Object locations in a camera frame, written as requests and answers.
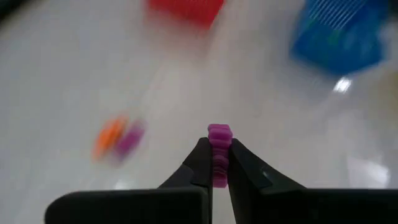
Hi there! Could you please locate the blue plastic basket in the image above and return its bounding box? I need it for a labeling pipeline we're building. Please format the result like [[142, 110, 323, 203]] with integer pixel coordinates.
[[290, 0, 389, 75]]

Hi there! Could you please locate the red plastic basket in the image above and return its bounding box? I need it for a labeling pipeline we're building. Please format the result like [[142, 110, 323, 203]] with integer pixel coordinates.
[[146, 0, 225, 29]]

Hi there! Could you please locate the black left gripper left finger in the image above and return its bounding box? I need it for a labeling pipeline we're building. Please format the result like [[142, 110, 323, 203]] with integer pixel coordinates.
[[45, 138, 214, 224]]

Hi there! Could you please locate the orange skeleton toy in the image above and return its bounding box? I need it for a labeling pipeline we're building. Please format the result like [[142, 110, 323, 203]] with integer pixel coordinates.
[[93, 115, 128, 161]]

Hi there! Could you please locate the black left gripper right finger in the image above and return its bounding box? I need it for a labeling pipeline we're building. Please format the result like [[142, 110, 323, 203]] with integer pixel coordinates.
[[228, 139, 398, 224]]

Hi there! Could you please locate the purple skeleton toy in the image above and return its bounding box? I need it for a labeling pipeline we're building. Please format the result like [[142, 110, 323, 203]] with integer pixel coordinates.
[[207, 123, 233, 189], [114, 119, 147, 162]]

